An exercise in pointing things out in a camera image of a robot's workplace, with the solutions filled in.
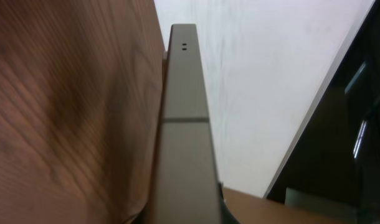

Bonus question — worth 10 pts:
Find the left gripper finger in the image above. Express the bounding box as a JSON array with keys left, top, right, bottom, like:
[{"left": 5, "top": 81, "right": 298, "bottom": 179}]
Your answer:
[{"left": 219, "top": 182, "right": 240, "bottom": 224}]

